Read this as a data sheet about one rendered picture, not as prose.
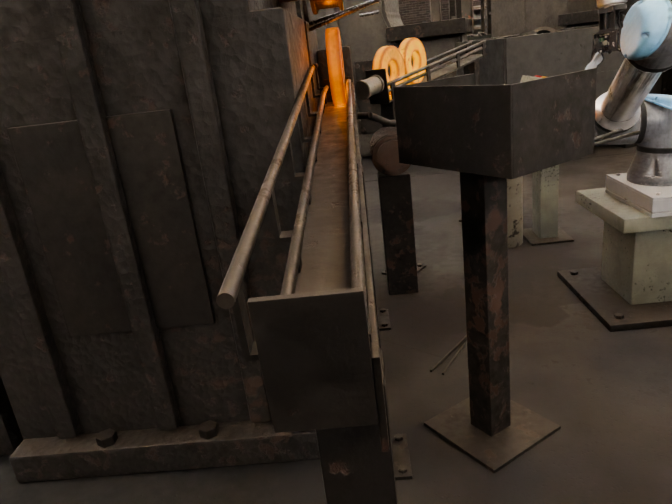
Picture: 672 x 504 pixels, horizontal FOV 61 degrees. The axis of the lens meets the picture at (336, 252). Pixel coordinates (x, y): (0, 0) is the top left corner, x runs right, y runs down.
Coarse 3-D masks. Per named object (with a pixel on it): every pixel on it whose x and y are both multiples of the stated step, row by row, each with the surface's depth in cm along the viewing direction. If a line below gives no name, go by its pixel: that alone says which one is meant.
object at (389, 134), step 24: (384, 144) 172; (384, 168) 175; (384, 192) 180; (408, 192) 180; (384, 216) 183; (408, 216) 183; (384, 240) 186; (408, 240) 186; (408, 264) 188; (408, 288) 191
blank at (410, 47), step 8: (408, 40) 194; (416, 40) 197; (400, 48) 194; (408, 48) 194; (416, 48) 198; (408, 56) 194; (416, 56) 201; (424, 56) 203; (408, 64) 195; (416, 64) 202; (424, 64) 203; (408, 72) 195; (416, 80) 200
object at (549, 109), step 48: (432, 96) 95; (480, 96) 86; (528, 96) 84; (576, 96) 90; (432, 144) 98; (480, 144) 89; (528, 144) 86; (576, 144) 93; (480, 192) 102; (480, 240) 105; (480, 288) 109; (480, 336) 113; (480, 384) 117; (480, 432) 120; (528, 432) 119
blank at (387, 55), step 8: (384, 48) 184; (392, 48) 186; (376, 56) 183; (384, 56) 183; (392, 56) 186; (400, 56) 190; (376, 64) 182; (384, 64) 183; (392, 64) 190; (400, 64) 191; (392, 72) 192; (400, 72) 191
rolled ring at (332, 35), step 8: (328, 32) 137; (336, 32) 137; (328, 40) 136; (336, 40) 136; (328, 48) 135; (336, 48) 135; (328, 56) 135; (336, 56) 135; (328, 64) 135; (336, 64) 135; (336, 72) 136; (336, 80) 137; (344, 80) 150; (336, 88) 138; (344, 88) 140; (336, 96) 140; (344, 96) 141; (336, 104) 144; (344, 104) 146
